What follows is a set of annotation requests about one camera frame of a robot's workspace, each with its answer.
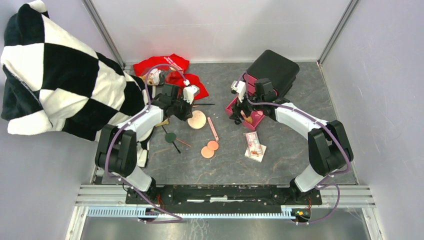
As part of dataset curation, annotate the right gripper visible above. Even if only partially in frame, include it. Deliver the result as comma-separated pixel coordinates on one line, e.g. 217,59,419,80
228,89,264,124

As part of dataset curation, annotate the large beige powder puff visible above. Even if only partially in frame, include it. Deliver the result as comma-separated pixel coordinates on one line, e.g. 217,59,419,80
240,111,253,124

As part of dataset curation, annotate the black pink drawer organizer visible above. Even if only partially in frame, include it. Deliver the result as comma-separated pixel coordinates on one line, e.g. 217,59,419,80
225,49,300,131

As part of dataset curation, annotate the orange round sponge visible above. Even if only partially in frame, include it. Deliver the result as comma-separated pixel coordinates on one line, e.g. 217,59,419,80
200,146,215,159
207,140,219,151

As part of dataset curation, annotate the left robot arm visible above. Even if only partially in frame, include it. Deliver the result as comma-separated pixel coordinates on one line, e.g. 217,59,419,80
94,83,200,204

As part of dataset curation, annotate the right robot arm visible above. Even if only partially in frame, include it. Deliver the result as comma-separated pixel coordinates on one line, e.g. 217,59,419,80
230,78,354,204

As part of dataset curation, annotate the pink makeup package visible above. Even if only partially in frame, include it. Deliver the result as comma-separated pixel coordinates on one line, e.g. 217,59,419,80
243,131,263,155

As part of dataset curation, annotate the black eyeliner pencil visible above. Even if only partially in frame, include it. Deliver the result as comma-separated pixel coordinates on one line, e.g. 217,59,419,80
194,103,215,106

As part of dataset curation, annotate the yellow small box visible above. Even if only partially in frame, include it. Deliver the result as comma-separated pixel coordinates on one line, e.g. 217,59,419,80
155,119,170,127

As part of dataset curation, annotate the rose pencil near mirror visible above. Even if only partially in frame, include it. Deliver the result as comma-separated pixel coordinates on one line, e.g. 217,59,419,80
175,138,192,148

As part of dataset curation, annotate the green round mirror brush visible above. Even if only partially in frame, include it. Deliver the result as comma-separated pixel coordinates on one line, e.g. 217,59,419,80
162,126,181,154

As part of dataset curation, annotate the small plush doll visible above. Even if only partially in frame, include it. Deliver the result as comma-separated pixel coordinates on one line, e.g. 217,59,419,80
140,68,166,86

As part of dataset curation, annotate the red cloth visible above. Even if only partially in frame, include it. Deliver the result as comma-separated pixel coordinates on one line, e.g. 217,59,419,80
133,54,209,100

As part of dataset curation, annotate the black white checkered blanket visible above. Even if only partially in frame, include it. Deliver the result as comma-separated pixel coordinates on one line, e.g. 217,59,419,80
0,0,157,169

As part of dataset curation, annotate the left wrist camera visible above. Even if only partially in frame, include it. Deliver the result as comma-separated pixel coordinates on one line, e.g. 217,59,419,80
182,79,200,104

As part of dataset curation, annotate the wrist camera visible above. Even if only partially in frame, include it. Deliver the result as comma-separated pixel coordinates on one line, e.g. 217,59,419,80
231,81,247,103
182,79,200,104

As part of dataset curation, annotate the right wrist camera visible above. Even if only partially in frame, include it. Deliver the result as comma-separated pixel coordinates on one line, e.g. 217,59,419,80
231,81,247,103

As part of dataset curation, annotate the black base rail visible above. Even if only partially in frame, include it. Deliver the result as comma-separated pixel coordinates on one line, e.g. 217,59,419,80
146,184,323,214

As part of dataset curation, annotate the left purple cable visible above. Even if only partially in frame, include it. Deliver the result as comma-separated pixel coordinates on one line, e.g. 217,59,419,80
104,63,191,225

